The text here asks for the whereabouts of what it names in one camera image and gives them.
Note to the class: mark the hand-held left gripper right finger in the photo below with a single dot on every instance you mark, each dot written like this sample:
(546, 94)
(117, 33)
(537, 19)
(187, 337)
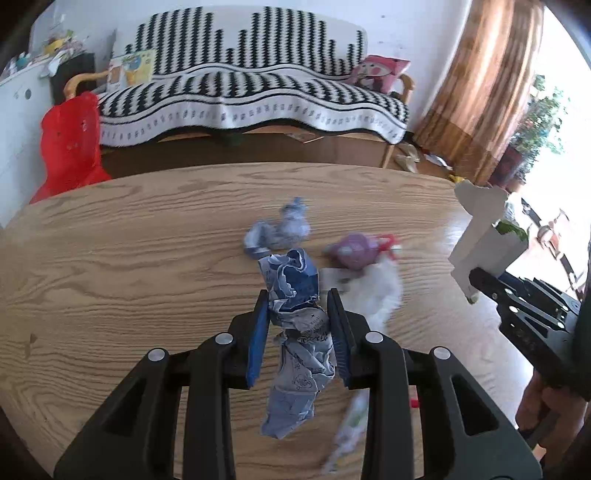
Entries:
(339, 341)

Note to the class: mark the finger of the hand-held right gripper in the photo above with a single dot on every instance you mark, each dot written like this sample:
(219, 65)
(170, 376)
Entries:
(540, 288)
(489, 284)

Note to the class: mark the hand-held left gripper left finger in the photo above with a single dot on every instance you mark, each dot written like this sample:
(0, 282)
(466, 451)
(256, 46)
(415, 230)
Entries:
(256, 341)

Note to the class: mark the small green white carton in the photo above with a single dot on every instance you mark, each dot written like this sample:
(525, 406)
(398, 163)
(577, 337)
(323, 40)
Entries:
(485, 244)

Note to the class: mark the long blue wrapper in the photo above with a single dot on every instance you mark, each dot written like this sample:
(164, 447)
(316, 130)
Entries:
(295, 323)

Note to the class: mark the person's right hand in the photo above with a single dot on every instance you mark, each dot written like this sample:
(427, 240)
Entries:
(533, 401)

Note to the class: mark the white fluffy cloth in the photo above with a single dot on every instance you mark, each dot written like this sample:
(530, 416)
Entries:
(378, 290)

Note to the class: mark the long green white wrapper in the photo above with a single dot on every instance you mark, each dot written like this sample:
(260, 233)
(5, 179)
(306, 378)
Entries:
(351, 424)

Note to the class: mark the purple crumpled wrapper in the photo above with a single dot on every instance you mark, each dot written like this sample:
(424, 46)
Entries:
(353, 251)

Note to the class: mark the red wrapper piece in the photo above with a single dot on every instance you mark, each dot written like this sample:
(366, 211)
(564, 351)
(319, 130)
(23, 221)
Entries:
(390, 244)

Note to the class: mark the small yellow toy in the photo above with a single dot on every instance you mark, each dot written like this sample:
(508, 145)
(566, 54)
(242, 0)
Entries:
(455, 177)

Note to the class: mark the small crumpled blue wrapper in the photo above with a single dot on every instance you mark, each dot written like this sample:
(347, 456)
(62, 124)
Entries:
(281, 228)

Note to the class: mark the white paper sheet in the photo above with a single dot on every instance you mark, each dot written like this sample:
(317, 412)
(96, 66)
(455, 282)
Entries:
(436, 160)

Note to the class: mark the potted green plant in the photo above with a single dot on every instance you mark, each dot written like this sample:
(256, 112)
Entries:
(535, 124)

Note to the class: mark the brown patterned curtain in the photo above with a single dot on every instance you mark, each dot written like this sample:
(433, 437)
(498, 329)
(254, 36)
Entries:
(485, 92)

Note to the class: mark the dark green ball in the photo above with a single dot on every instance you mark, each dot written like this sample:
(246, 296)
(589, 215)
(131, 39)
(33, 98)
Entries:
(234, 138)

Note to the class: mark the printed paper sheet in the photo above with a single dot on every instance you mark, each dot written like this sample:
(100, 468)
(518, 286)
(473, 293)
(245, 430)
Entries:
(300, 137)

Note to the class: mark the pink cartoon pillow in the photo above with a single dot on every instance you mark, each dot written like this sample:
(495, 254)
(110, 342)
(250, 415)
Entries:
(376, 74)

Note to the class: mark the black white striped blanket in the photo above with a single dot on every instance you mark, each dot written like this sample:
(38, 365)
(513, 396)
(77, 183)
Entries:
(254, 92)

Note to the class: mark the red plastic pig chair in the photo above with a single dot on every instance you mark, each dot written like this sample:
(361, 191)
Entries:
(64, 143)

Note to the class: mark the colourful picture book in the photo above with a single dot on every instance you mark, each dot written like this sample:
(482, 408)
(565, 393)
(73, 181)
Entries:
(131, 69)

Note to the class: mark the white cabinet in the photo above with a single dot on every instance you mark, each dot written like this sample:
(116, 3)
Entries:
(18, 138)

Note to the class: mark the black box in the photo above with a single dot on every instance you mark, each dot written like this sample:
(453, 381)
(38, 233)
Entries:
(83, 64)

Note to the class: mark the white paper scrap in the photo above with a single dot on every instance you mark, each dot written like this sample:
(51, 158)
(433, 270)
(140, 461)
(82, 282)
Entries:
(53, 64)

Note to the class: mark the yellow toy with green parts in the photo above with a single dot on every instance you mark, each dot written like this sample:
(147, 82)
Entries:
(54, 45)

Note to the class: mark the wooden frame sofa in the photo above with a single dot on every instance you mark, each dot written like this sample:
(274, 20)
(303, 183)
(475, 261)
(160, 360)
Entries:
(78, 81)

